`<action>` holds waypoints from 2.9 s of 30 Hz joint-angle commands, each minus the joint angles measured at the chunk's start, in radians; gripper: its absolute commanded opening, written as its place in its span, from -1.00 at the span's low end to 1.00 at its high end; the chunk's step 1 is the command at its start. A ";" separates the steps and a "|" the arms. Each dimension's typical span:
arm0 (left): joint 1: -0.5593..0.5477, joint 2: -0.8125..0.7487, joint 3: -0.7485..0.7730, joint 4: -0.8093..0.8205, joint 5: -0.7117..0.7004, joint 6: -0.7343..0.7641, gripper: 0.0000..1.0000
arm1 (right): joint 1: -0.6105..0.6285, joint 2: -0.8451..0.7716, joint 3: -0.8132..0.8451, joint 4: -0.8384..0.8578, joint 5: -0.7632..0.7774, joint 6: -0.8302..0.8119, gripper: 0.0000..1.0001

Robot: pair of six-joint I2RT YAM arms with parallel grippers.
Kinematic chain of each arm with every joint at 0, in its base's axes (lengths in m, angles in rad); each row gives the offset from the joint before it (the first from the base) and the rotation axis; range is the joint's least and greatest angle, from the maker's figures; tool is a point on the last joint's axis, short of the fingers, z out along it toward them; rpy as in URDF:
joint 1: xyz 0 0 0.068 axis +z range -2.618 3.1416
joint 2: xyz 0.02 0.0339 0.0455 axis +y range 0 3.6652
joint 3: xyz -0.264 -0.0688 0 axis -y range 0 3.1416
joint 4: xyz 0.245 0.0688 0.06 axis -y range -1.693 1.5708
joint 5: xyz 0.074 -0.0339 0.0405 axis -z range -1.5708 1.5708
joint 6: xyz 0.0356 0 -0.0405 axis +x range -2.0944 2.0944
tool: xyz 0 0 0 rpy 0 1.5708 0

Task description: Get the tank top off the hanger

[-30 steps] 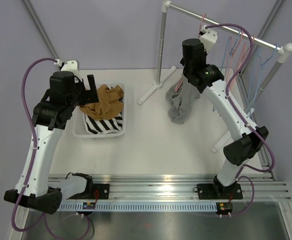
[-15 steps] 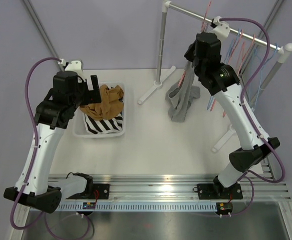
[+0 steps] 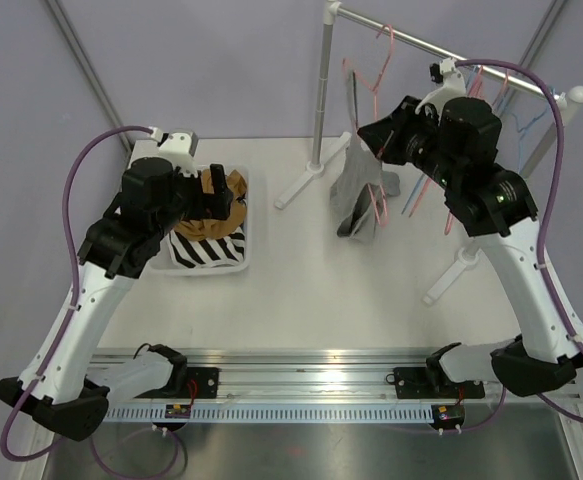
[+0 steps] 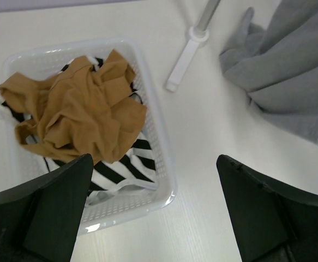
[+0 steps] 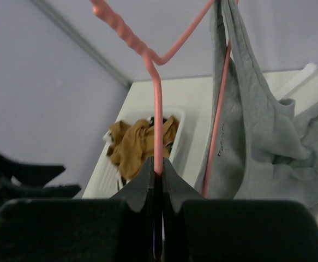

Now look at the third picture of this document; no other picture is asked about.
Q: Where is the grey tank top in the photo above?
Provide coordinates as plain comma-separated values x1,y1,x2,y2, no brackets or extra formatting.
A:
329,69,400,244

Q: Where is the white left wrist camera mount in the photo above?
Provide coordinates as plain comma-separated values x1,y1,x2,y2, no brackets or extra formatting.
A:
150,127,198,177

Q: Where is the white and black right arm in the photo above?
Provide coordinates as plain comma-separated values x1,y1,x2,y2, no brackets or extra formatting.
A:
357,96,583,397

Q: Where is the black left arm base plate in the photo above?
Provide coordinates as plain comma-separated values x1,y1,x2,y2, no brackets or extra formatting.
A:
169,367,220,399

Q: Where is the grey metal clothes rack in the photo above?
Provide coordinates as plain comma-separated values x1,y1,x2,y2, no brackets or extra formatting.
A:
274,1,583,306

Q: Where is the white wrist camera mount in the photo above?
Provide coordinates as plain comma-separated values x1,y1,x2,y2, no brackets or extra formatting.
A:
150,127,198,177
415,57,467,114

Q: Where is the black white striped tank top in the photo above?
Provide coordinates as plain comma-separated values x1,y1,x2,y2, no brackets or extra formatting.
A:
167,227,246,270

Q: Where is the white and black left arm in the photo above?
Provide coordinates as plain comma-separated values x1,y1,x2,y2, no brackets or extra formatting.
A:
0,157,233,441

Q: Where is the mustard brown tank top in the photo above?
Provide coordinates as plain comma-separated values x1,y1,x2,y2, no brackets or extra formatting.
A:
173,169,248,242

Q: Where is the white plastic basket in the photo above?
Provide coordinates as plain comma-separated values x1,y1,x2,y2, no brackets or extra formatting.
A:
147,165,251,277

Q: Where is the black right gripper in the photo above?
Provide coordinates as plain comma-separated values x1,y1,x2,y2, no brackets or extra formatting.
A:
358,97,461,191

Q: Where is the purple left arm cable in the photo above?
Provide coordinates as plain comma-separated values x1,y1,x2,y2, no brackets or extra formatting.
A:
0,124,190,474

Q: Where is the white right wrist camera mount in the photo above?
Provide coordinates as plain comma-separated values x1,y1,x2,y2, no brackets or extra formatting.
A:
415,57,467,114

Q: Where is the aluminium mounting rail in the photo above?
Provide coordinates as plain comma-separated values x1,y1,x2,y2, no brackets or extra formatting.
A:
88,344,582,406

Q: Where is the white slotted cable duct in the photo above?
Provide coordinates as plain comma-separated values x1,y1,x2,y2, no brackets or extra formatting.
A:
105,402,433,424

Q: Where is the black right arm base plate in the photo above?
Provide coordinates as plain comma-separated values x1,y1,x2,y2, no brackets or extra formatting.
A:
384,367,458,400

